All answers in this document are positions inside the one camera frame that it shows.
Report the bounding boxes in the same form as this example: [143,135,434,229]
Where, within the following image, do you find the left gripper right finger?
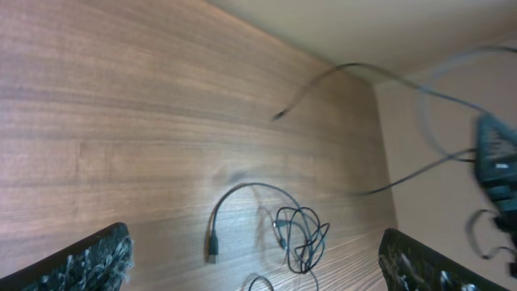
[378,228,504,291]

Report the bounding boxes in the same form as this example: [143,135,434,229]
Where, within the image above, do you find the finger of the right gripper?
[474,115,516,213]

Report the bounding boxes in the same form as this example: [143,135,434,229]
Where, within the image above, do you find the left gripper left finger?
[1,222,134,291]

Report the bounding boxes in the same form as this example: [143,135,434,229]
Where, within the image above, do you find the black USB cable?
[206,182,331,291]
[270,44,517,197]

